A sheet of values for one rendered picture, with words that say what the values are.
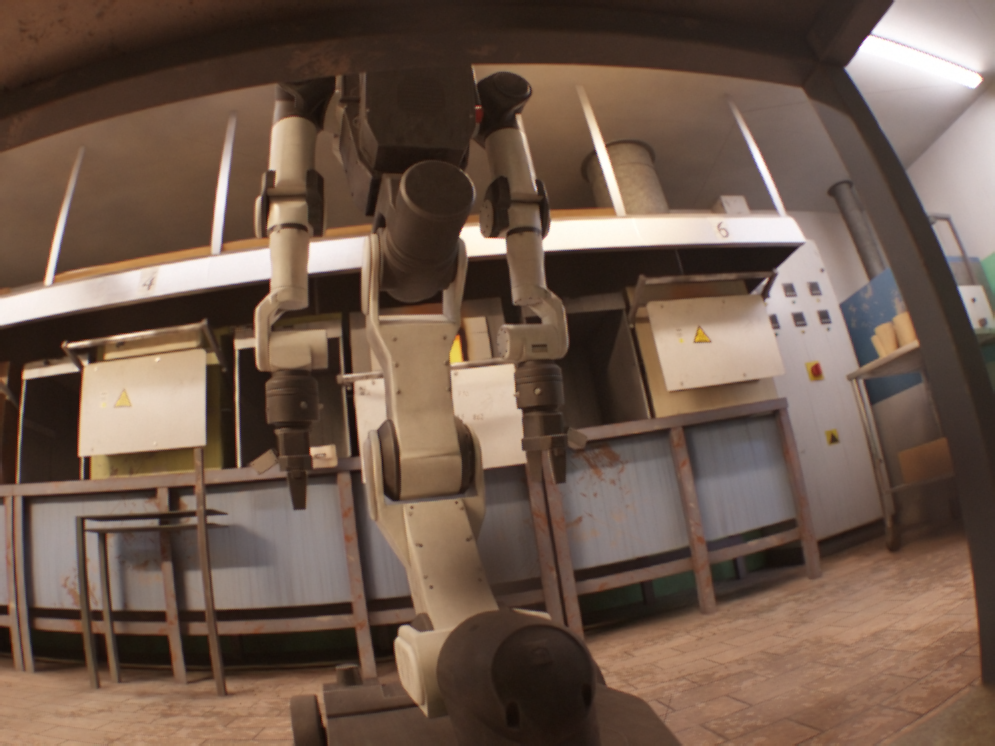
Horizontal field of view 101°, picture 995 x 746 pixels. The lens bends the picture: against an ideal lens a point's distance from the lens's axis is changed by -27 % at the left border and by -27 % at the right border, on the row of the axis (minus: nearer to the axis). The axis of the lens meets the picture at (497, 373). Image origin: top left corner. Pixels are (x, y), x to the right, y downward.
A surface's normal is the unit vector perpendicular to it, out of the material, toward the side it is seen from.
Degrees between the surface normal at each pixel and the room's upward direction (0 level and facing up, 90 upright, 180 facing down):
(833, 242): 90
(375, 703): 45
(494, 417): 90
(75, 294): 80
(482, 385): 90
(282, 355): 101
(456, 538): 60
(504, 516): 90
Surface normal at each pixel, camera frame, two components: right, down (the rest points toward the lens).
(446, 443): 0.29, -0.40
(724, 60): 0.15, 0.94
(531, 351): 0.32, -0.15
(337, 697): 0.11, -0.90
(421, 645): 0.17, -0.78
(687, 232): 0.07, -0.48
